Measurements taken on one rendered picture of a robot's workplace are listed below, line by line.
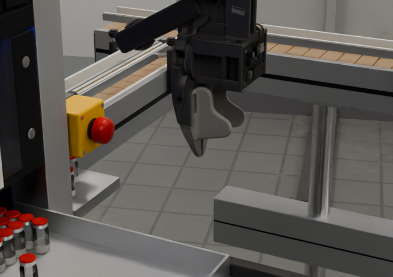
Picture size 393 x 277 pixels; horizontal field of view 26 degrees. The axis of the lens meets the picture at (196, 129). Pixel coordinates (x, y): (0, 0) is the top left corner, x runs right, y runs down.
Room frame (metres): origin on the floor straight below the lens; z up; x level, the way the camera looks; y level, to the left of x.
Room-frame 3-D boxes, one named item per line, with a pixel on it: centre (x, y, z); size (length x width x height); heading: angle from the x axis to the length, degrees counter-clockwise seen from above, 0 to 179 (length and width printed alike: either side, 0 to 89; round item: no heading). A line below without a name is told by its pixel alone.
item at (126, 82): (1.51, 0.19, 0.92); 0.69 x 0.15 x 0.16; 154
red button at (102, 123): (1.17, 0.14, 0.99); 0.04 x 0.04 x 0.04; 64
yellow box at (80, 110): (1.19, 0.18, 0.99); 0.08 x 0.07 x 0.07; 64
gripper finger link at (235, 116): (0.90, -0.03, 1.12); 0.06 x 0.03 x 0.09; 64
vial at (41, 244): (1.01, 0.21, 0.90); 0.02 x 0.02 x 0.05
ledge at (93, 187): (1.22, 0.22, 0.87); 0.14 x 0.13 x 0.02; 64
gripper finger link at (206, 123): (0.87, -0.01, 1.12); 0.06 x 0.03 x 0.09; 64
